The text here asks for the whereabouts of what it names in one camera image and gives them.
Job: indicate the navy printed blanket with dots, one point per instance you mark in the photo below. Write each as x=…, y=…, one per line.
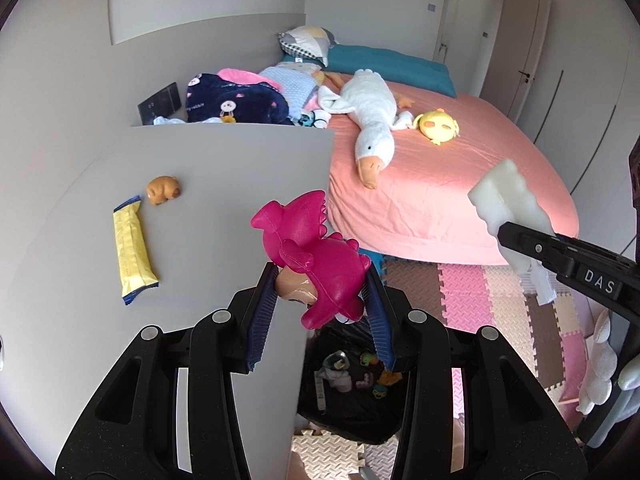
x=235, y=100

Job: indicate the person's right hand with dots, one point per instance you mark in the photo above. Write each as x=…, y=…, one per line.
x=602, y=365

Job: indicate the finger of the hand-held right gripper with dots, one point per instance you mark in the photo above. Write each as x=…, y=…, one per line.
x=530, y=242

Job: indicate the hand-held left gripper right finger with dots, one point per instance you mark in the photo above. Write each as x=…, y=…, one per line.
x=382, y=335

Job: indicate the teal bolster pillow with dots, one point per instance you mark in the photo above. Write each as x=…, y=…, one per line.
x=395, y=65

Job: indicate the pink dinosaur toy doll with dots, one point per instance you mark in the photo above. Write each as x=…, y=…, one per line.
x=320, y=260

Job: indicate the bin with black bag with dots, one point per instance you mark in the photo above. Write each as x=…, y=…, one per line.
x=350, y=410

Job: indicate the yellow snack packet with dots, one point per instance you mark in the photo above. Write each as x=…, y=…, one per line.
x=131, y=250

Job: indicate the small teal white toy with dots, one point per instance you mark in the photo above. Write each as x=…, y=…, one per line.
x=314, y=119

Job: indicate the light blue quilted blanket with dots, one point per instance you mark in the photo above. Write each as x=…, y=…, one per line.
x=292, y=85

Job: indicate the yellow chick plush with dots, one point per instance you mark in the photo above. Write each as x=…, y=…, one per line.
x=437, y=127

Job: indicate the white wardrobe door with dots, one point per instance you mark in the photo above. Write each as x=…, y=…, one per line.
x=470, y=25

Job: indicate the bed with pink sheet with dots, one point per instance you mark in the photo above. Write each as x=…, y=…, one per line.
x=475, y=150

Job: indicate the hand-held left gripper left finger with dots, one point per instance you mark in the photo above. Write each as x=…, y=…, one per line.
x=260, y=330

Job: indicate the checkered patchwork pillow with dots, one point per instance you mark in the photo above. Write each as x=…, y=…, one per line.
x=307, y=45

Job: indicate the white room door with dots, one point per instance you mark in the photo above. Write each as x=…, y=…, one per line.
x=515, y=45

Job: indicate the black wall panel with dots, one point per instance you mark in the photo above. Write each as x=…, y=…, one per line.
x=160, y=102

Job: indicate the pink cloth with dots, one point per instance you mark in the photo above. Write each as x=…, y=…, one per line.
x=240, y=76

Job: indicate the white goose plush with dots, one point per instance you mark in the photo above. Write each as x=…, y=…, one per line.
x=372, y=125

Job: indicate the brown bread-shaped toy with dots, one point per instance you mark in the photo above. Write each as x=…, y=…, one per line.
x=162, y=189

